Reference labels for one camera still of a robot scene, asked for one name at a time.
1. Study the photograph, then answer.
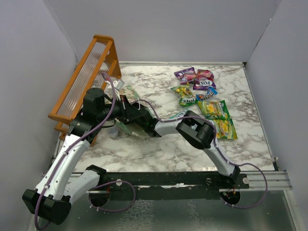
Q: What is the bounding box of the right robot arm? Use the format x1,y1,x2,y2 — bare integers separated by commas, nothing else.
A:
136,111,240,188

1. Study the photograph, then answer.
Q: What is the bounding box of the blue M&M's candy packet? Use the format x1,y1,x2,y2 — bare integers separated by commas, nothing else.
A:
196,87,218,101

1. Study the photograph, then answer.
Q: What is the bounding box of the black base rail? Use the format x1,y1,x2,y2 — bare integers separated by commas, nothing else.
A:
81,168,251,201

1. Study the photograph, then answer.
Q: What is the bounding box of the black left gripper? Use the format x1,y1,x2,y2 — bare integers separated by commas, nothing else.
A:
98,95,144,123

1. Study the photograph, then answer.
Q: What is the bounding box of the green illustrated paper bag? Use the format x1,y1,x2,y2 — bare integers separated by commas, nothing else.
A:
116,85,153,140

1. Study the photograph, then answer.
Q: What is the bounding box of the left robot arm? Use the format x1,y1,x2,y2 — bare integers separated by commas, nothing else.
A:
22,88,151,230

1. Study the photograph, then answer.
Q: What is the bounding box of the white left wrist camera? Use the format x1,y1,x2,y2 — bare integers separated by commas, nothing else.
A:
113,79,125,91

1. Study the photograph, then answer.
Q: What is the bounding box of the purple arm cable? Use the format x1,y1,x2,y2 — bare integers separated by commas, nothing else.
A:
137,99,269,209
34,72,136,229

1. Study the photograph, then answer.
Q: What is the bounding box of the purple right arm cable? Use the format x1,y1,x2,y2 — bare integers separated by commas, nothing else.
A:
137,99,269,209

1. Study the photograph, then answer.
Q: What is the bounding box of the teal snack packet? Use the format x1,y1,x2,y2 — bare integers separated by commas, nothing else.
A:
169,109,188,119

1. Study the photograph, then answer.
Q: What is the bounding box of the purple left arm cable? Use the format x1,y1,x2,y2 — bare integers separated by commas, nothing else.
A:
34,72,136,229

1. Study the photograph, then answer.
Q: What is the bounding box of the yellow green snack bag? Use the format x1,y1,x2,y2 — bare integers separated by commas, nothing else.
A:
197,100,230,120

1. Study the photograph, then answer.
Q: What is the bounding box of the green Fox's candy bag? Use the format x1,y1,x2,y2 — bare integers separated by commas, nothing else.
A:
212,119,238,140

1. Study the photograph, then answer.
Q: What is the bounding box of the orange wooden rack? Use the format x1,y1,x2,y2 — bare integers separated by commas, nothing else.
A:
48,35,121,141

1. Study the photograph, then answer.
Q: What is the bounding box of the small clear plastic cup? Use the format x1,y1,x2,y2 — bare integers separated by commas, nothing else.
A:
108,128,119,139

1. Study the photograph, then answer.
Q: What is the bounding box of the red snack packet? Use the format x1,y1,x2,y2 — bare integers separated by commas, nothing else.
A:
174,67,197,85

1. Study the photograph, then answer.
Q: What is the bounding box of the purple Fox's candy bag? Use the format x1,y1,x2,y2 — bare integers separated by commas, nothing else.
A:
193,69,216,90

